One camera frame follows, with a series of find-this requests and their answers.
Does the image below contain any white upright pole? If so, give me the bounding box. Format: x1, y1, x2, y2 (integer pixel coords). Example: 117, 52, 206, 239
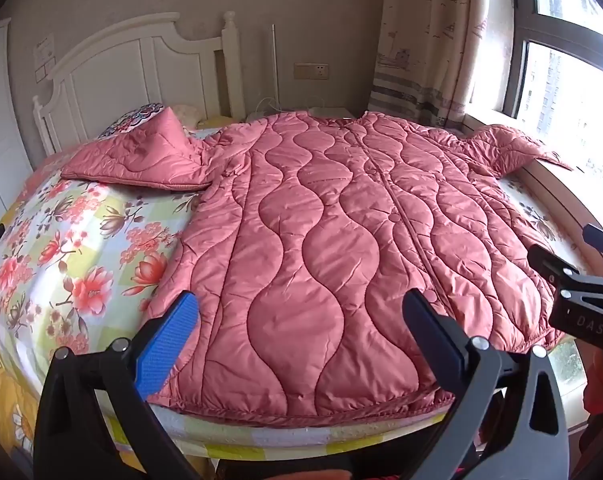
270, 22, 282, 112

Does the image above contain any white wardrobe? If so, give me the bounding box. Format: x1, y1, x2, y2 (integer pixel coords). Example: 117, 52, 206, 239
0, 17, 35, 223

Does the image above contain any wooden window ledge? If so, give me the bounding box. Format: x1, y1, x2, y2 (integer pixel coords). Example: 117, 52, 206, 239
460, 114, 603, 283

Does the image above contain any wall socket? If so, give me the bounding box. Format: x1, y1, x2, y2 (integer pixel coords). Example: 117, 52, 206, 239
294, 62, 330, 81

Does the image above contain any paper sheet on wall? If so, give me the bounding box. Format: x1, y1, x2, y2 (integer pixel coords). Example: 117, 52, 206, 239
33, 34, 58, 84

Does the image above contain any pink quilted jacket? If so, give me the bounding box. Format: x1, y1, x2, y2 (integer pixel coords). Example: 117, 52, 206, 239
61, 107, 575, 418

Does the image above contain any white wooden headboard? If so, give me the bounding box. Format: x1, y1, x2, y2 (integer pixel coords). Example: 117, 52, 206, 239
32, 10, 246, 157

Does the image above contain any patterned pillow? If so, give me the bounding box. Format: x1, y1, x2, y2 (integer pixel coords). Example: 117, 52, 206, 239
97, 102, 171, 139

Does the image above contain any white cable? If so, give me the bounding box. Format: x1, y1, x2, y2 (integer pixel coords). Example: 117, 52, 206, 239
252, 96, 283, 117

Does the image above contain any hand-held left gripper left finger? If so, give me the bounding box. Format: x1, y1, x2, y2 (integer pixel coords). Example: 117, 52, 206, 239
34, 290, 202, 480

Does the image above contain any cream pillow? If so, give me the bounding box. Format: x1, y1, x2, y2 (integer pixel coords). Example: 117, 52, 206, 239
172, 104, 203, 127

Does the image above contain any dark framed window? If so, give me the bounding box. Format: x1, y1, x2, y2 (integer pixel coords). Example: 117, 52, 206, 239
500, 0, 603, 183

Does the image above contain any floral bed sheet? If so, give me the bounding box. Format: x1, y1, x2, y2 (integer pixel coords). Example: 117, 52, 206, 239
0, 125, 589, 463

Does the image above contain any yellow pillow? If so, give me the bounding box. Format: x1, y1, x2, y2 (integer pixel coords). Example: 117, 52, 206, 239
195, 115, 233, 132

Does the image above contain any yellow floral blanket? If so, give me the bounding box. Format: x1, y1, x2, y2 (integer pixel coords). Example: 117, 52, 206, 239
0, 344, 38, 467

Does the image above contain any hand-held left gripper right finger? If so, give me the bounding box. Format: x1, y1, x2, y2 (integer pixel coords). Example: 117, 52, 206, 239
403, 287, 569, 480

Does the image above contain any printed curtain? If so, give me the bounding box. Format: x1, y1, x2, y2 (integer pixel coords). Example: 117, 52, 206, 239
368, 0, 491, 134

